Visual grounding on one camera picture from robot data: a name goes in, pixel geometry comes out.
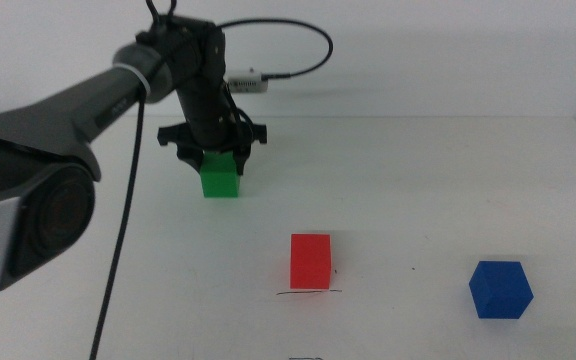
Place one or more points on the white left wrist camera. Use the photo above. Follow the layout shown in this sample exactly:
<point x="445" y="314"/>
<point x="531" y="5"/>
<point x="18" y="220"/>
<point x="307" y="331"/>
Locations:
<point x="248" y="82"/>

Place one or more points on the green cube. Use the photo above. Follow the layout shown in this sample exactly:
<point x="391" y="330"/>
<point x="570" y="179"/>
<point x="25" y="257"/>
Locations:
<point x="219" y="180"/>

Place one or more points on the red cube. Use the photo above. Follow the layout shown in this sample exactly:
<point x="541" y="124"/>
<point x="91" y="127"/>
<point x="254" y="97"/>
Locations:
<point x="310" y="262"/>

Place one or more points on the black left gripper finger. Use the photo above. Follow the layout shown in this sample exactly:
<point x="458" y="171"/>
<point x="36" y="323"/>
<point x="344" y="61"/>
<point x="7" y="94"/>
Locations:
<point x="242" y="160"/>
<point x="190" y="156"/>

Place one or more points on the blue cube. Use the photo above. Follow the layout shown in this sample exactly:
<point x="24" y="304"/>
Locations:
<point x="500" y="292"/>

